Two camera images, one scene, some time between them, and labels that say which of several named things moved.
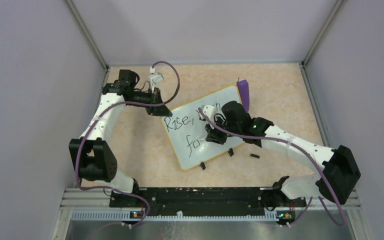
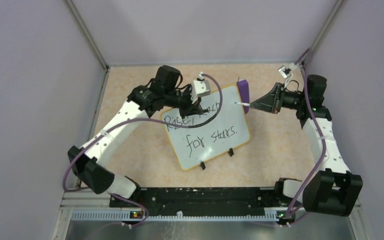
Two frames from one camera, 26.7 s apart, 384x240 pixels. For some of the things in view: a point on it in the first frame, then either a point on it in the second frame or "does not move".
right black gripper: [213, 135] → [269, 102]
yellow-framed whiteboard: [186, 131] does not move
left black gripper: [162, 110] → [194, 109]
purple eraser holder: [243, 88] does not move
